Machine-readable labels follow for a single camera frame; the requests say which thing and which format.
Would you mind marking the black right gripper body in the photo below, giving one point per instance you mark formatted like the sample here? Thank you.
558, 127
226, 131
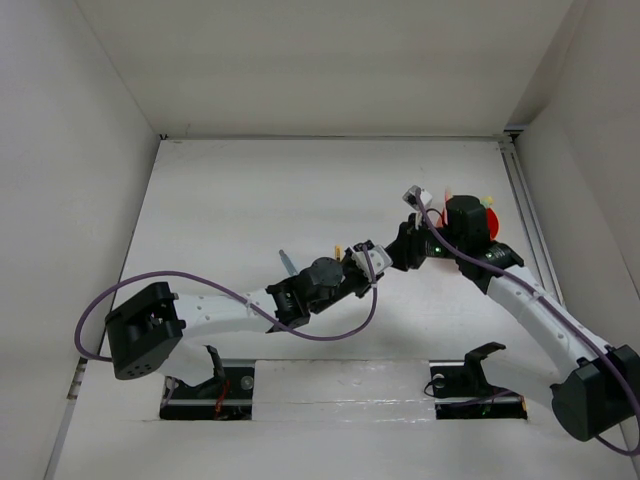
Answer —
419, 242

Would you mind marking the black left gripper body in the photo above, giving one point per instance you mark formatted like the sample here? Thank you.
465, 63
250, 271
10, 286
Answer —
352, 280

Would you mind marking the thin pink highlighter pen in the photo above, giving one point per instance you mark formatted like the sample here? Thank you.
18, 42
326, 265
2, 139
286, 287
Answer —
447, 196

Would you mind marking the blue mechanical pencil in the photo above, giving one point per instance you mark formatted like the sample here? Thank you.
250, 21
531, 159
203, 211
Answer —
287, 263

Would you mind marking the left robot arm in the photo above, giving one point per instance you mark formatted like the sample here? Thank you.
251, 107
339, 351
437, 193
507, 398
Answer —
157, 330

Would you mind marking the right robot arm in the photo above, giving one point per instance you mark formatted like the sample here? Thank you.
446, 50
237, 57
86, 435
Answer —
594, 385

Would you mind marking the orange round container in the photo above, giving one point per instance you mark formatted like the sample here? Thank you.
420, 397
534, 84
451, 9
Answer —
492, 220

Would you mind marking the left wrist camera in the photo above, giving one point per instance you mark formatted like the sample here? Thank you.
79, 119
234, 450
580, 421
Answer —
372, 259

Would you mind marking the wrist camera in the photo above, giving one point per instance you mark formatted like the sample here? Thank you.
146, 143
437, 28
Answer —
372, 259
416, 197

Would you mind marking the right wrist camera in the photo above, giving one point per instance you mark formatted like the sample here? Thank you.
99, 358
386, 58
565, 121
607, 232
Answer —
416, 197

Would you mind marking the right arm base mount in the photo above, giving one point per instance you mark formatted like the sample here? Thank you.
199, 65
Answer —
461, 391

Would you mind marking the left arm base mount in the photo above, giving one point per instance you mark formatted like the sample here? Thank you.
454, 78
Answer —
226, 396

